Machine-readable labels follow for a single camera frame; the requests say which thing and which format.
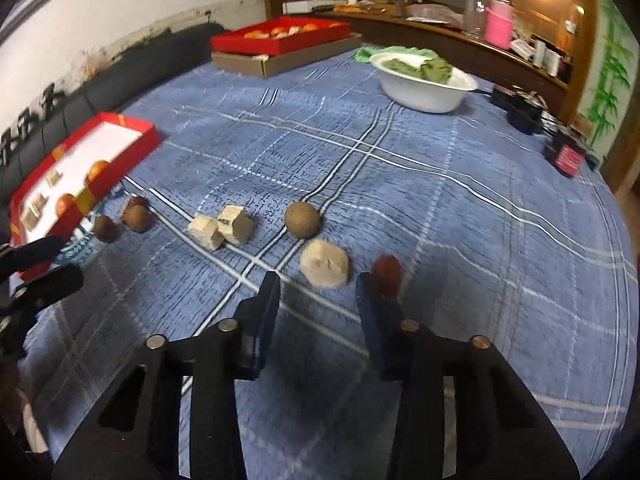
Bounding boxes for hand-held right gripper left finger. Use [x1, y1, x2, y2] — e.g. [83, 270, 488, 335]
[52, 271, 282, 480]

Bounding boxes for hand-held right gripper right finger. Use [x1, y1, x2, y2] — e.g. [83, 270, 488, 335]
[355, 272, 581, 480]

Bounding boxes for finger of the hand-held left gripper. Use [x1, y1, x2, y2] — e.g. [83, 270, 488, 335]
[0, 264, 85, 361]
[0, 235, 66, 281]

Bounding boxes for brown kiwi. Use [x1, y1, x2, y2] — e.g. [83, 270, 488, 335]
[122, 206, 153, 233]
[94, 215, 120, 243]
[284, 202, 321, 238]

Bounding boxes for sugarcane chunk with dark mark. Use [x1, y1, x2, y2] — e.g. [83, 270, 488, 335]
[217, 205, 255, 246]

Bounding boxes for red shallow gift box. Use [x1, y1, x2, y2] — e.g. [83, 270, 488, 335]
[9, 112, 162, 281]

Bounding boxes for spare black gripper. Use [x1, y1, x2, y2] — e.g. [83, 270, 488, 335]
[0, 127, 23, 171]
[42, 85, 63, 121]

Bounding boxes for blue plaid tablecloth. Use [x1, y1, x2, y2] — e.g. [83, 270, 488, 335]
[22, 42, 636, 480]

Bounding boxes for black leather sofa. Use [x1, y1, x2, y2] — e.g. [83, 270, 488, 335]
[0, 22, 226, 211]

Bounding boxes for white bowl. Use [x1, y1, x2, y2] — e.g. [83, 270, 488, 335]
[369, 52, 478, 113]

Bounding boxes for brown cardboard box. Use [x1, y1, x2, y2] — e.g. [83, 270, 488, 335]
[211, 32, 363, 79]

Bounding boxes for dark red jar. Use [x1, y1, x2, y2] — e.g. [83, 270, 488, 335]
[547, 130, 586, 178]

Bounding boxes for black device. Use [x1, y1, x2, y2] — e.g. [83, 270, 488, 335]
[492, 85, 543, 136]

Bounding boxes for red box with produce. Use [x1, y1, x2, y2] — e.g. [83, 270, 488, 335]
[210, 17, 351, 56]

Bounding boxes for clear plastic bag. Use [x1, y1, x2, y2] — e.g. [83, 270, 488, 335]
[405, 4, 458, 23]

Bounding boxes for small white carton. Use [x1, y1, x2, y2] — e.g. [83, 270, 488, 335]
[532, 40, 563, 77]

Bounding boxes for pink thermos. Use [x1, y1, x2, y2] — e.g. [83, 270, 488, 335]
[485, 0, 513, 50]

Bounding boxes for clear plastic cups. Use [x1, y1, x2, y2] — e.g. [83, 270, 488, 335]
[462, 0, 488, 38]

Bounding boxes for green bamboo wall decal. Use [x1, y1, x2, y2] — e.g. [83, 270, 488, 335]
[587, 0, 636, 136]

